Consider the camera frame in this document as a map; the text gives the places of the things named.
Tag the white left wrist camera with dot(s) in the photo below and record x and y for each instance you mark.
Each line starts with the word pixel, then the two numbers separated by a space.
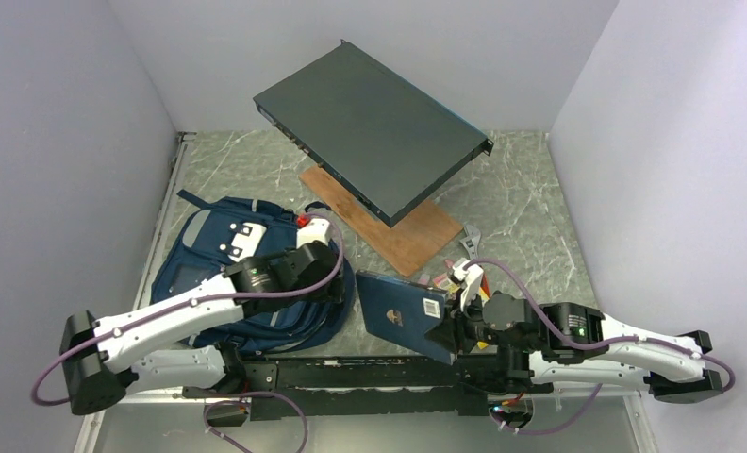
pixel 311 230

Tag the red handled adjustable wrench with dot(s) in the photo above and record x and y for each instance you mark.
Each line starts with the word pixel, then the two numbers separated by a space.
pixel 471 241

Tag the yellow crayon box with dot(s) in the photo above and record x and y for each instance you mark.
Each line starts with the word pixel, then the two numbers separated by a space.
pixel 443 282

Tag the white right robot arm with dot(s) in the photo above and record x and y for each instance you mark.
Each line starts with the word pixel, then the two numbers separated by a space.
pixel 538 347

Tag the navy blue student backpack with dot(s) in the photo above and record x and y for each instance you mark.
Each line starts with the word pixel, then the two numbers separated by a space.
pixel 202 250

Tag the dark blue bottom book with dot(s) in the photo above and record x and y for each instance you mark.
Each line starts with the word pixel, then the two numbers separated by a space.
pixel 402 312

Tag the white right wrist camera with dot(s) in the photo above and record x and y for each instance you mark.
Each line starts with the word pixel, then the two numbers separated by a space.
pixel 468 277

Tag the dark grey rack unit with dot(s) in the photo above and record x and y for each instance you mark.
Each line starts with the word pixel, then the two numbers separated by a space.
pixel 388 143

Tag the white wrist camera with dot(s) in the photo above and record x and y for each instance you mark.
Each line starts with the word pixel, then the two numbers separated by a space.
pixel 468 277
pixel 311 230

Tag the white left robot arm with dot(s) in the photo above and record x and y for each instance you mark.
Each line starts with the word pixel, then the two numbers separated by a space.
pixel 105 359

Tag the brown wooden base board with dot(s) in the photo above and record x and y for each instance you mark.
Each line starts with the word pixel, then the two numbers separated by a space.
pixel 409 245

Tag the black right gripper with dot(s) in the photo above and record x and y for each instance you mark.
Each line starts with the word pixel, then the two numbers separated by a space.
pixel 445 332

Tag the black front rail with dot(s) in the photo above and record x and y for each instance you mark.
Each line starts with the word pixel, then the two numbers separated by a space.
pixel 368 385

